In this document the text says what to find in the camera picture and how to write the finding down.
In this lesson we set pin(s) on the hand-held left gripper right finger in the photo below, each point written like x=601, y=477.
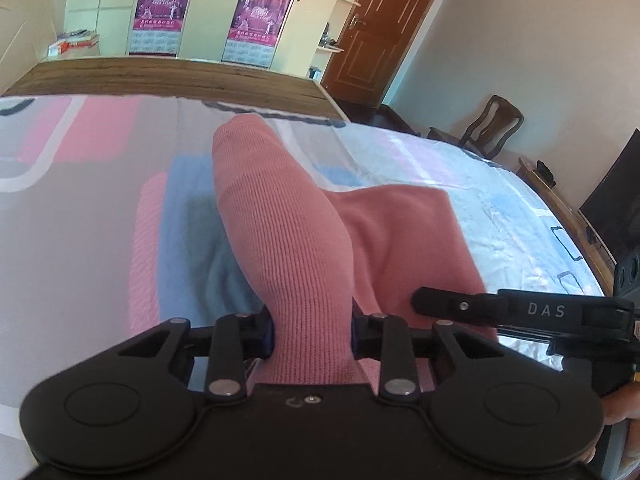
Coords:
x=354, y=340

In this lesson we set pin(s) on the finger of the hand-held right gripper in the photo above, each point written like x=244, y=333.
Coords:
x=450, y=305

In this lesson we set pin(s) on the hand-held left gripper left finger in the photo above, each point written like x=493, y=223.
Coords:
x=270, y=337

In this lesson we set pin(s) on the pink knit sweater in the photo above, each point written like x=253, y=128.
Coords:
x=280, y=240

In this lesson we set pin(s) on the person's right hand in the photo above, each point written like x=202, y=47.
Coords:
x=622, y=407

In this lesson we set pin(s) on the black television screen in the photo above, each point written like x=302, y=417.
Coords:
x=617, y=200

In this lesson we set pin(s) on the small dark object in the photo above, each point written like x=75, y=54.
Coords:
x=546, y=172

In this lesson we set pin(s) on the wooden chair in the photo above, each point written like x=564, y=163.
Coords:
x=495, y=120

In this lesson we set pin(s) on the pastel patterned bed sheet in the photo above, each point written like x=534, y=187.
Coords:
x=75, y=220

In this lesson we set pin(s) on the wooden bed footboard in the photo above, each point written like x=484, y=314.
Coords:
x=175, y=77

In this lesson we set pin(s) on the brown wooden door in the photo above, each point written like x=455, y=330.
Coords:
x=380, y=35

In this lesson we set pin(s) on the cream corner shelf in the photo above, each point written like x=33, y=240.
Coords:
x=330, y=49

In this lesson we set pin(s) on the cream wardrobe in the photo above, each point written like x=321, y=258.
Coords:
x=210, y=10

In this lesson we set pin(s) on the white and orange boxes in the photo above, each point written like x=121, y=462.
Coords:
x=75, y=45

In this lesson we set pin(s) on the purple wall poster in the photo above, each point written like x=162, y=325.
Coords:
x=257, y=20
x=162, y=10

